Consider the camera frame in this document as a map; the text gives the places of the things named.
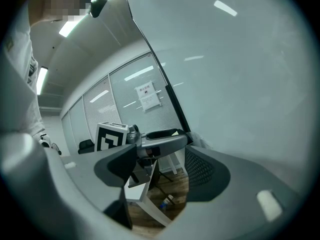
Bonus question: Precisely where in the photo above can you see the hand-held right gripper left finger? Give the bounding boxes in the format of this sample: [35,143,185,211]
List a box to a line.
[0,132,161,240]

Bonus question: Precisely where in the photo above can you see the black office chair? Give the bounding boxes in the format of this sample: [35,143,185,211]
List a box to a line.
[77,138,96,155]

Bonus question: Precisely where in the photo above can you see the person's head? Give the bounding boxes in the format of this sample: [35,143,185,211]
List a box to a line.
[27,0,93,28]

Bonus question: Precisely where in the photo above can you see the plastic bottle with blue label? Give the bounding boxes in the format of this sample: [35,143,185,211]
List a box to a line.
[159,194,175,210]

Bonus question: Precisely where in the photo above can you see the large white whiteboard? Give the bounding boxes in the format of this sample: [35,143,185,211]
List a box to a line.
[122,0,317,195]

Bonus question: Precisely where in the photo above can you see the person's white shirt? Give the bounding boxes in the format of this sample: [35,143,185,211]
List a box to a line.
[0,0,47,140]

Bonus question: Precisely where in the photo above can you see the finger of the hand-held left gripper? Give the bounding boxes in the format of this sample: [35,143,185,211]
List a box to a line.
[145,128,186,140]
[142,134,189,155]

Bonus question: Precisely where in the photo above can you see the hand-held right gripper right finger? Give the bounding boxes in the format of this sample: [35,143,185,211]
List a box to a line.
[159,145,304,240]

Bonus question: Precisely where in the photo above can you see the black head-worn camera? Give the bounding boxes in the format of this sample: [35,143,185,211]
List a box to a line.
[89,0,109,19]

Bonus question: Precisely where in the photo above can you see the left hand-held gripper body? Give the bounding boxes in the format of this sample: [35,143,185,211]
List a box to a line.
[94,121,161,159]

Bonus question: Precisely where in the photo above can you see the white table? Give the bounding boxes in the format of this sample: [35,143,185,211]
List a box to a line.
[124,150,187,228]

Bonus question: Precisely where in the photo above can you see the white hanging notice sheet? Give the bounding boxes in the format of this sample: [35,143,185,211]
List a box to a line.
[134,82,162,113]

